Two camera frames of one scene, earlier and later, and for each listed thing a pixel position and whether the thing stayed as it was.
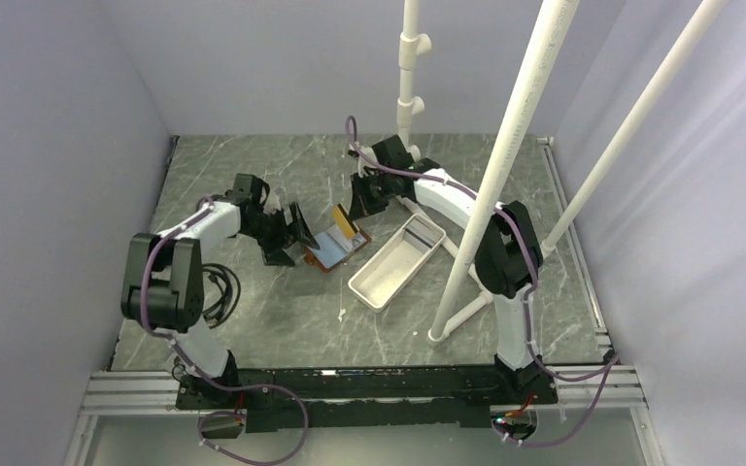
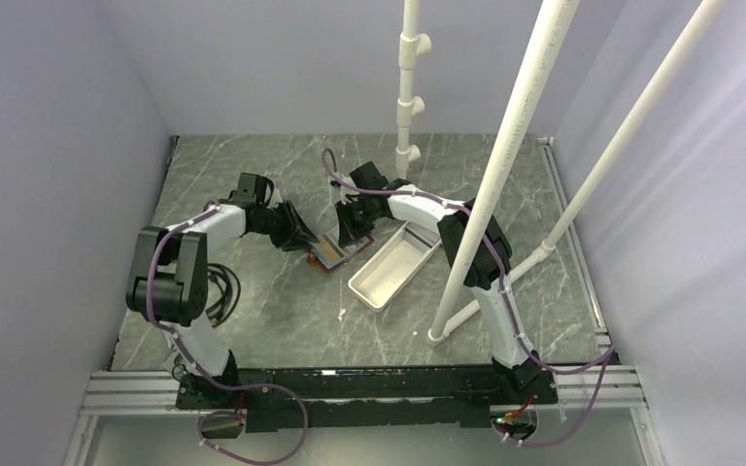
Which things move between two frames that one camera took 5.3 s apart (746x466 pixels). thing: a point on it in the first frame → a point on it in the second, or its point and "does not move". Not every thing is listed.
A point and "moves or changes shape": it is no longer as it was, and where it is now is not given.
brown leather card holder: [335, 248] does not move
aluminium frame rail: [609, 385] does not move
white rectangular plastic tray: [383, 278] does not move
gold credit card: [343, 222] moves or changes shape
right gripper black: [361, 204] → [349, 231]
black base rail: [371, 398] does not move
